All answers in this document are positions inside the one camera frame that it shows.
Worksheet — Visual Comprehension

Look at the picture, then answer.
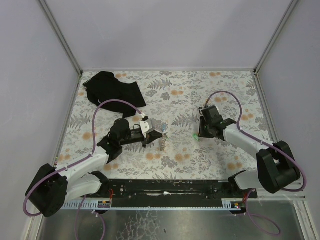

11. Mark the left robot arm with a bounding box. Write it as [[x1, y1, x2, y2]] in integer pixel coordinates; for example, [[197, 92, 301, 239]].
[[25, 117, 163, 218]]

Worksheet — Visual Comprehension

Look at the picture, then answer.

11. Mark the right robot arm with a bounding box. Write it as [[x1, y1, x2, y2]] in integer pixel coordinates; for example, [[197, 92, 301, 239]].
[[198, 105, 301, 194]]

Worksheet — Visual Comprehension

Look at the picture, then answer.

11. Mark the floral table mat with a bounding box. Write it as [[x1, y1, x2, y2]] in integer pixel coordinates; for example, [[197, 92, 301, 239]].
[[51, 70, 291, 181]]

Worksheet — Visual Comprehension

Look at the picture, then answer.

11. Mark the black cloth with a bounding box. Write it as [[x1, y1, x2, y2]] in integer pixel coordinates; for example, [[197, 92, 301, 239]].
[[83, 71, 147, 108]]

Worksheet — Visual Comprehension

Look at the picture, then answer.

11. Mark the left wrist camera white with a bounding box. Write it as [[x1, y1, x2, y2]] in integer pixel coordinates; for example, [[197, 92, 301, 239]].
[[139, 116, 154, 135]]

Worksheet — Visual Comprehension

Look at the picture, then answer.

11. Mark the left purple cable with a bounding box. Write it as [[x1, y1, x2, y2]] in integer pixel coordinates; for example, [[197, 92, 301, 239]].
[[22, 99, 147, 240]]

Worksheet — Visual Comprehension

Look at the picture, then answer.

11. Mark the purple cable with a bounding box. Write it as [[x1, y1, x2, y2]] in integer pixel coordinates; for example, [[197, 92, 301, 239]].
[[22, 99, 147, 240], [204, 91, 308, 236]]

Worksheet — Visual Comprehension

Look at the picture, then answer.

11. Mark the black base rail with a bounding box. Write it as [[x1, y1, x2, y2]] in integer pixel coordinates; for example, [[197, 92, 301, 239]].
[[87, 179, 257, 210]]

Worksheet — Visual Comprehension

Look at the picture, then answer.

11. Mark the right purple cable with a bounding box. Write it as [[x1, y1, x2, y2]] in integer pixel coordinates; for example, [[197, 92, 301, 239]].
[[204, 91, 308, 236]]

